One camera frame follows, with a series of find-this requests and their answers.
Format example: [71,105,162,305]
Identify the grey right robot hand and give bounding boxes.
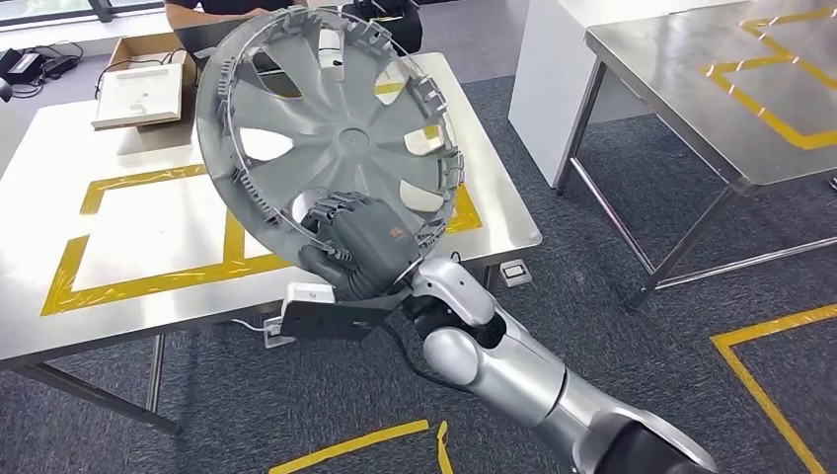
[297,190,424,290]

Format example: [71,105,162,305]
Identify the grey plastic wheel hubcap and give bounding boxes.
[194,5,466,272]

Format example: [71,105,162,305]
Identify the steel workbench table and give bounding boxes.
[0,50,544,436]
[554,0,837,310]

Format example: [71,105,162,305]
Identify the white power strip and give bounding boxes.
[230,315,297,350]

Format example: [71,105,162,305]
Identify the grey floor socket box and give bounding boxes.
[499,259,535,289]

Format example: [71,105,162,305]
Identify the black bag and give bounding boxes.
[341,0,424,57]

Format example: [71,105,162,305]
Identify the white cabinet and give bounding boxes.
[507,0,740,190]

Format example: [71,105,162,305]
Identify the white flat board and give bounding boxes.
[91,63,186,130]

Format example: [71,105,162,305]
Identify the person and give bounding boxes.
[163,0,309,31]

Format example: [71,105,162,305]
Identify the brown cardboard box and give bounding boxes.
[91,33,198,135]

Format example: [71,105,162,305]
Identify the black power adapter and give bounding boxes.
[41,55,83,78]
[0,50,45,85]

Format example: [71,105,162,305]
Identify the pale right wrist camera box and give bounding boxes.
[282,281,337,309]

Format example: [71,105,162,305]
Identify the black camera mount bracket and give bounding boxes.
[278,287,419,344]

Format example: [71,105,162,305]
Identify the black camera cable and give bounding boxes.
[382,323,476,395]

